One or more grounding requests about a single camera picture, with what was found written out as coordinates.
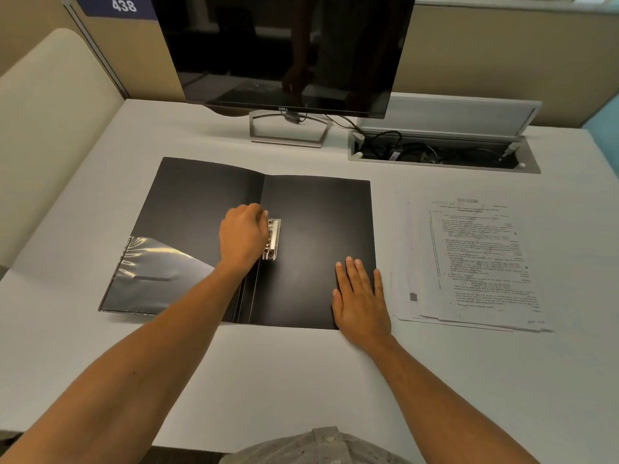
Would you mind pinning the beige fabric partition panel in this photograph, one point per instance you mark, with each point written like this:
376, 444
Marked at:
24, 28
483, 57

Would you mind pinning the blue number sign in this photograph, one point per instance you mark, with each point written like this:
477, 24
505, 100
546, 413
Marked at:
96, 4

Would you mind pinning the person's left forearm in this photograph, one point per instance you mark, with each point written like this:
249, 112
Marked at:
135, 372

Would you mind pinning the person's right forearm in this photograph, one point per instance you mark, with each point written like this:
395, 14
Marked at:
445, 405

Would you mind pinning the black folder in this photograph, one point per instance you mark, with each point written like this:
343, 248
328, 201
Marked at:
314, 222

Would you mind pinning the silver monitor stand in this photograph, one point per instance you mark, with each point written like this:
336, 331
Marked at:
287, 141

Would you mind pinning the stack of printed papers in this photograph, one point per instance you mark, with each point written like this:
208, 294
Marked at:
483, 260

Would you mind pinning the person's right hand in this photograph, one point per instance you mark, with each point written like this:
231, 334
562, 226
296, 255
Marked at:
360, 309

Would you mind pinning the person's grey shirt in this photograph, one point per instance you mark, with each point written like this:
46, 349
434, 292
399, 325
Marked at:
319, 449

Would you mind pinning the black computer monitor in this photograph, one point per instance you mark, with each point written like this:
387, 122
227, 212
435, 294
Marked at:
280, 43

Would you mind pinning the cream curved desk divider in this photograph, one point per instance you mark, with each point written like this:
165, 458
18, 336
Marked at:
53, 140

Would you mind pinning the person's left hand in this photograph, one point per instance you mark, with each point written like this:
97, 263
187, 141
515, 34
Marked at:
242, 236

